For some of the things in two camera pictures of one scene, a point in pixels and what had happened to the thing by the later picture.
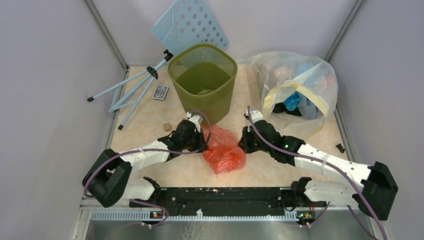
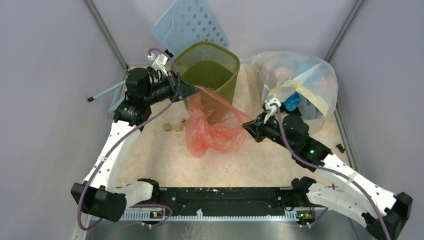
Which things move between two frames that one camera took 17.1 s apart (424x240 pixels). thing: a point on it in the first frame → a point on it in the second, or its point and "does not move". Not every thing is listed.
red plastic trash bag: [224, 154] → [213, 123]
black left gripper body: [194, 143] → [167, 88]
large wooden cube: [167, 127] does not move
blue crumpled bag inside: [306, 107] does not move
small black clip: [340, 147] does not move
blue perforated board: [187, 23] does not move
